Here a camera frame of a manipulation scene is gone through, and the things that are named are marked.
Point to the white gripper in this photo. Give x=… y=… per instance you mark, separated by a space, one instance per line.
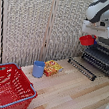
x=98 y=29

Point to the red plastic bowl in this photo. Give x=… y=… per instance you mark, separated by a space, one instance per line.
x=86 y=40

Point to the yellow red snack box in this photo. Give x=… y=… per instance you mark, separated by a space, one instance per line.
x=52 y=67

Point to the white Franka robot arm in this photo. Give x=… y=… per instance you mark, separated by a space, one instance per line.
x=103 y=9

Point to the black toaster oven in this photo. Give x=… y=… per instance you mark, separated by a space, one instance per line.
x=102 y=56

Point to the blue plastic cup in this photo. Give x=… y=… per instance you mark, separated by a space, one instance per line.
x=38 y=69

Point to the woven folding screen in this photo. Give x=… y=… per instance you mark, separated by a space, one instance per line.
x=25 y=25

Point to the red plastic shopping basket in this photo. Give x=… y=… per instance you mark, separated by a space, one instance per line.
x=9 y=87

